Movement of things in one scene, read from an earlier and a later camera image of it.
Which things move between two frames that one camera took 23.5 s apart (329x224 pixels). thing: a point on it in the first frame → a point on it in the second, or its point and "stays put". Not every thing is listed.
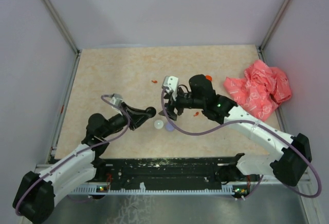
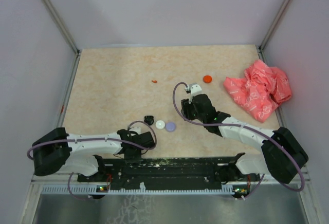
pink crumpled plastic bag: [260, 90] stays put
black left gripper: [138, 117] → [138, 156]
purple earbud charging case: [169, 127] stays put
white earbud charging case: [159, 124] stays put
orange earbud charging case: [209, 77] stays put
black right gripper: [172, 104] → [186, 108]
